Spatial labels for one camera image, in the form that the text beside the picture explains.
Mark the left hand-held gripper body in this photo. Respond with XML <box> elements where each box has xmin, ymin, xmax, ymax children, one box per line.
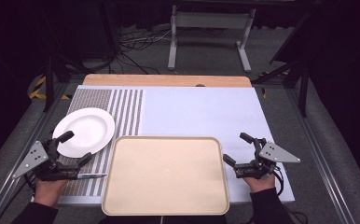
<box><xmin>11</xmin><ymin>138</ymin><xmax>80</xmax><ymax>182</ymax></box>

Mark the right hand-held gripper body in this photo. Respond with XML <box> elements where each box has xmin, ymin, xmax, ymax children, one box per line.
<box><xmin>232</xmin><ymin>137</ymin><xmax>301</xmax><ymax>180</ymax></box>

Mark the silver knife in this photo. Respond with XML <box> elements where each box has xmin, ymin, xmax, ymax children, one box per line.
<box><xmin>76</xmin><ymin>173</ymin><xmax>108</xmax><ymax>180</ymax></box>

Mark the white plate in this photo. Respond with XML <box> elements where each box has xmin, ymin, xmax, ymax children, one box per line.
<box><xmin>52</xmin><ymin>107</ymin><xmax>116</xmax><ymax>159</ymax></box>

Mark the beige tray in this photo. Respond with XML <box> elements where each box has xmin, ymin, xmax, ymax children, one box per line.
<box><xmin>101</xmin><ymin>135</ymin><xmax>230</xmax><ymax>217</ymax></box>

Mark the person's right hand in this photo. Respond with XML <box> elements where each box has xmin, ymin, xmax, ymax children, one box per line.
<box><xmin>242</xmin><ymin>173</ymin><xmax>277</xmax><ymax>194</ymax></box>

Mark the person's left hand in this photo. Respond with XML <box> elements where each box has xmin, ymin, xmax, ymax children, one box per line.
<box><xmin>33</xmin><ymin>179</ymin><xmax>69</xmax><ymax>207</ymax></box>

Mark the yellow black floor tape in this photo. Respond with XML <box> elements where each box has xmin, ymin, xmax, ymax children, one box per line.
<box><xmin>259</xmin><ymin>70</ymin><xmax>291</xmax><ymax>99</ymax></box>
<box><xmin>28</xmin><ymin>76</ymin><xmax>72</xmax><ymax>101</ymax></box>

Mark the white table cover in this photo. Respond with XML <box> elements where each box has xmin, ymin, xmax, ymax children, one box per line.
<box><xmin>57</xmin><ymin>84</ymin><xmax>296</xmax><ymax>206</ymax></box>

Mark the black tripod stand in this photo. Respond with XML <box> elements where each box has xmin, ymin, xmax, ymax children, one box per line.
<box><xmin>251</xmin><ymin>12</ymin><xmax>313</xmax><ymax>118</ymax></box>
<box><xmin>42</xmin><ymin>54</ymin><xmax>88</xmax><ymax>113</ymax></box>

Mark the striped placemat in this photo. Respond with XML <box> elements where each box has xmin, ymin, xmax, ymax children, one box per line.
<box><xmin>58</xmin><ymin>88</ymin><xmax>145</xmax><ymax>198</ymax></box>

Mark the wooden table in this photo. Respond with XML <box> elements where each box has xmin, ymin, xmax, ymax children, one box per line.
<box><xmin>82</xmin><ymin>73</ymin><xmax>253</xmax><ymax>89</ymax></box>

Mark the grey metal stand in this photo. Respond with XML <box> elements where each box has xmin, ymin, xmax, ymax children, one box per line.
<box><xmin>167</xmin><ymin>5</ymin><xmax>256</xmax><ymax>74</ymax></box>

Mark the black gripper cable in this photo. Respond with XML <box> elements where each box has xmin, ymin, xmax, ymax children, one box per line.
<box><xmin>21</xmin><ymin>173</ymin><xmax>38</xmax><ymax>196</ymax></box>
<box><xmin>272</xmin><ymin>167</ymin><xmax>285</xmax><ymax>197</ymax></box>

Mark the aluminium rail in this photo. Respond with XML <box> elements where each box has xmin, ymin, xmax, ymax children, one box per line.
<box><xmin>284</xmin><ymin>88</ymin><xmax>356</xmax><ymax>224</ymax></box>
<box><xmin>0</xmin><ymin>83</ymin><xmax>74</xmax><ymax>224</ymax></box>

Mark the bundle of floor cables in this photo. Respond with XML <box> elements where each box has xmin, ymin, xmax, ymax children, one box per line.
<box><xmin>107</xmin><ymin>27</ymin><xmax>173</xmax><ymax>76</ymax></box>

